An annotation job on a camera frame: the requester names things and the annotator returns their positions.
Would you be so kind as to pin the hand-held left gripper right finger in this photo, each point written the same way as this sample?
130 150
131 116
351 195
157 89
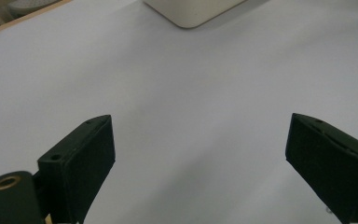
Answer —
332 168

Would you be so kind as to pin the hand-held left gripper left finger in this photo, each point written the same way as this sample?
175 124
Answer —
80 165

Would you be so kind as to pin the grey round object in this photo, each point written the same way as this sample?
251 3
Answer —
28 6

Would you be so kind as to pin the beige plastic tray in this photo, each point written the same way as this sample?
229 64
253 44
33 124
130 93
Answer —
192 11

